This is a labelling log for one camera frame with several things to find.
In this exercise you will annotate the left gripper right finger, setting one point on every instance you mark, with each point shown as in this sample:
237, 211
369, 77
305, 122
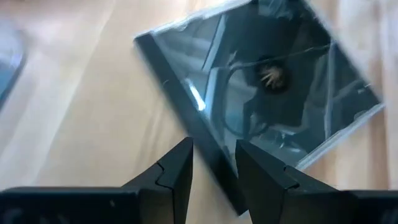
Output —
311, 205

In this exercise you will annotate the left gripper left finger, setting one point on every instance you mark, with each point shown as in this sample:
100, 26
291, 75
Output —
93, 205

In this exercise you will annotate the clear jewel case grey insert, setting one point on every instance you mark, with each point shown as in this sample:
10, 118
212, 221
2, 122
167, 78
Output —
9, 74

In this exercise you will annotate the clear jewel case black tray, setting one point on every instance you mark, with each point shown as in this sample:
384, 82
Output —
280, 46

